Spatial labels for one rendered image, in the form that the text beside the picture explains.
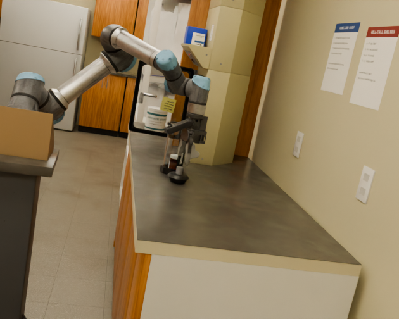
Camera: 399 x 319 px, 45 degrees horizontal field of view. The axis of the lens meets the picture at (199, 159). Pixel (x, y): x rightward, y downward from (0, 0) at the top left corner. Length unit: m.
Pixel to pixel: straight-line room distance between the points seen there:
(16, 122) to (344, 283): 1.35
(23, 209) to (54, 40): 5.33
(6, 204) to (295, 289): 1.19
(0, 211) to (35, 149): 0.28
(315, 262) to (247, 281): 0.22
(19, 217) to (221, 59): 1.16
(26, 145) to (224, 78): 0.97
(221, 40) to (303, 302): 1.30
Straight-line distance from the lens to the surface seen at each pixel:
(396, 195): 1.53
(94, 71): 2.22
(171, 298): 1.46
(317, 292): 1.57
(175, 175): 1.96
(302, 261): 1.50
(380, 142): 1.64
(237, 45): 2.37
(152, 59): 1.92
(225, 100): 2.37
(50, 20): 7.25
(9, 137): 2.04
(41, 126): 2.01
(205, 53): 2.33
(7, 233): 2.13
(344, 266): 1.57
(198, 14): 2.70
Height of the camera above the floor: 1.47
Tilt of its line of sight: 12 degrees down
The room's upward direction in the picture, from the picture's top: 11 degrees clockwise
